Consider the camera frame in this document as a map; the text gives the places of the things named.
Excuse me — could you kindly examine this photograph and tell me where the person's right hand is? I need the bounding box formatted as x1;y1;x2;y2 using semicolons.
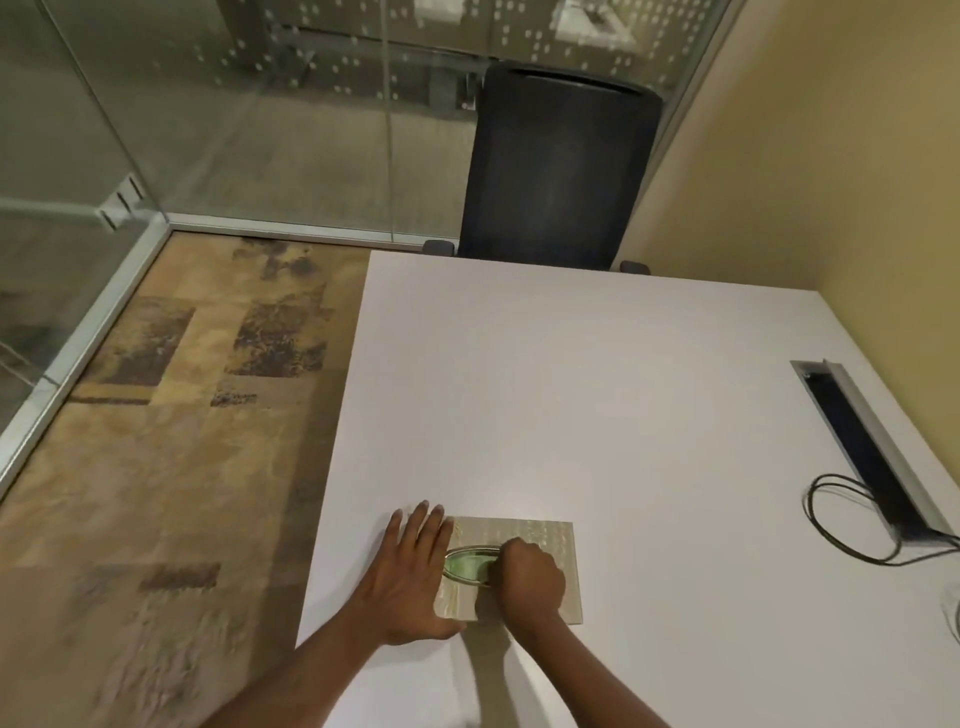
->
487;537;567;639

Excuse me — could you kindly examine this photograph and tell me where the person's left hand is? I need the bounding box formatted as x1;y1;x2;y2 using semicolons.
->
350;501;468;648

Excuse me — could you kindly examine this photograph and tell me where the person's left forearm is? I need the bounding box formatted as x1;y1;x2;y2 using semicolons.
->
196;611;387;728

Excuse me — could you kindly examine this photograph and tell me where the person's right forearm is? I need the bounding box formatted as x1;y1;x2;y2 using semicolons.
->
510;609;672;728

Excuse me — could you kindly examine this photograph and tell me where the black office chair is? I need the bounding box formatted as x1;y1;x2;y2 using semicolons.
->
422;61;665;275

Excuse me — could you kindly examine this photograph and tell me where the black cable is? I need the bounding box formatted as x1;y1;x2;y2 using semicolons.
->
806;473;960;566

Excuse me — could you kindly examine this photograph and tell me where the silver table cable tray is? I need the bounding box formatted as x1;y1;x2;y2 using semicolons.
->
789;359;960;541

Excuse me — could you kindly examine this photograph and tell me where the metal glass door bracket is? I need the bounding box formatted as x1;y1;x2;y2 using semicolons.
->
96;173;148;233

